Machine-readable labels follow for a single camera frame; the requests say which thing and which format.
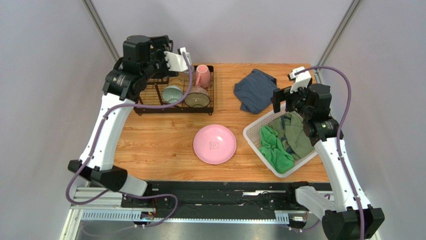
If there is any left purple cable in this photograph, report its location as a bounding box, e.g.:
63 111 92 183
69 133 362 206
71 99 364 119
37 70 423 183
65 49 195 229

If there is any black wire dish rack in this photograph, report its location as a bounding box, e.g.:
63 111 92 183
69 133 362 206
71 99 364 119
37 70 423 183
133 63 215 116

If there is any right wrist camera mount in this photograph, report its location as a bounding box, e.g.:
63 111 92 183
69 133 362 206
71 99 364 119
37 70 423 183
288 66 312 94

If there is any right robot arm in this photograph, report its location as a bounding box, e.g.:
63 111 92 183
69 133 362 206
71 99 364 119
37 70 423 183
271 83 385 240

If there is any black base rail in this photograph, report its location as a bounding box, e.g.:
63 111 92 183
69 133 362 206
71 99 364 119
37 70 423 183
68 179 370 231

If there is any pink mug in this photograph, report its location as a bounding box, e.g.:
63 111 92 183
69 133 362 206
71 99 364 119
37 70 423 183
195 64 211 88

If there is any beige brown bowl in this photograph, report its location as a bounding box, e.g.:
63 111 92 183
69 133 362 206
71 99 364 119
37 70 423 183
184 86 211 108

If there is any bright green towel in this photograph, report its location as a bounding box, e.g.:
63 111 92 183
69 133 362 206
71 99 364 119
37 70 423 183
258 125 295 174

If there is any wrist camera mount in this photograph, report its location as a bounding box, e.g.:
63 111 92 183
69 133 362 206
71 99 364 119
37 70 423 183
288 66 312 94
164 47 193 73

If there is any olive green shirt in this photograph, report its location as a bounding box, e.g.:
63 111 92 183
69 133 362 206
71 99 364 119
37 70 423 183
268 111 314 160

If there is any light green bowl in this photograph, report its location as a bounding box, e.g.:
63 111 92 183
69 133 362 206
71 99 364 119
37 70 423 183
161 85 184 104

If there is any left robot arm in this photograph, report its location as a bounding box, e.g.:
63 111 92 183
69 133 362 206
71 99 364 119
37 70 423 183
67 35 178 197

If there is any pink plate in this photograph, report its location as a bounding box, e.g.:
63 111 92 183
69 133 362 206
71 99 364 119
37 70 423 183
192 124 237 165

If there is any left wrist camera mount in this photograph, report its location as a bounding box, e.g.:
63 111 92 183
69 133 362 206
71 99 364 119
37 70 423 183
164 47 193 73

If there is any white plastic basket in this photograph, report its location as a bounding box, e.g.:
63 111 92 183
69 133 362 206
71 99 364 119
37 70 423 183
243 103 318 178

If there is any folded blue cloth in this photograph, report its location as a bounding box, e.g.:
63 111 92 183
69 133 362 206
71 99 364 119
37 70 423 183
233 68 278 114

